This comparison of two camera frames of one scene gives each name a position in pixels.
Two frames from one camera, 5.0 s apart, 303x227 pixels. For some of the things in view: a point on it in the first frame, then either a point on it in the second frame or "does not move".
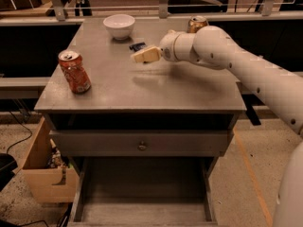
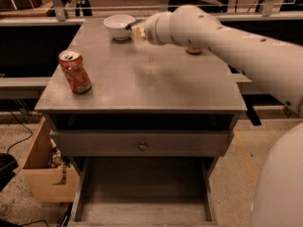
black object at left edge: (8, 164) does not move
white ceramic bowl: (119, 26) does not move
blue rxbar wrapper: (136, 46) to (129, 26)
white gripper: (167, 48) to (151, 28)
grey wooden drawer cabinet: (147, 137) does not move
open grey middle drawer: (144, 192) does not move
